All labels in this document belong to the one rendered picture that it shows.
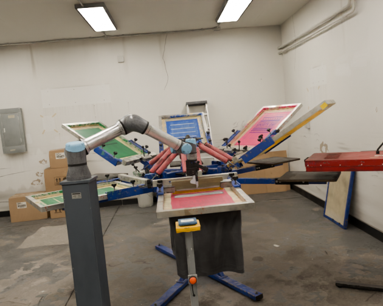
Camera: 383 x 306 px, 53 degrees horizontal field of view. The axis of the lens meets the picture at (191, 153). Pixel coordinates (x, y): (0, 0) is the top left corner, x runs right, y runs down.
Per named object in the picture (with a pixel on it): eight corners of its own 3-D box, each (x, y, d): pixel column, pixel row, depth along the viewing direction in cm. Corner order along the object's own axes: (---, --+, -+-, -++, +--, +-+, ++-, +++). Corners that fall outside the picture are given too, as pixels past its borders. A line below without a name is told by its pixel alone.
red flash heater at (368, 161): (392, 163, 310) (391, 149, 308) (393, 173, 269) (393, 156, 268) (314, 164, 337) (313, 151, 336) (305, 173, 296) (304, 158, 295)
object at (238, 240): (246, 273, 238) (241, 206, 233) (174, 282, 235) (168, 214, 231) (245, 271, 241) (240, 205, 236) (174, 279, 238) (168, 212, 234)
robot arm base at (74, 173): (62, 181, 231) (61, 165, 230) (71, 177, 246) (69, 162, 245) (87, 180, 231) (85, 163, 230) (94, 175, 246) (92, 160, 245)
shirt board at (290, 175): (341, 180, 326) (341, 170, 325) (337, 190, 290) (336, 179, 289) (200, 180, 386) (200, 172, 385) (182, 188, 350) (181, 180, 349)
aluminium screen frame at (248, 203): (255, 208, 225) (255, 202, 225) (156, 218, 222) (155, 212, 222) (232, 184, 303) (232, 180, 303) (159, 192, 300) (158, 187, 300)
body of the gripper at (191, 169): (186, 175, 286) (185, 159, 285) (197, 173, 287) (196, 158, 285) (187, 176, 278) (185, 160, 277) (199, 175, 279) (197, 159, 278)
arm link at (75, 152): (67, 165, 230) (65, 142, 228) (66, 163, 242) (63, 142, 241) (88, 162, 234) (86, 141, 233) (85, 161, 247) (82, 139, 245)
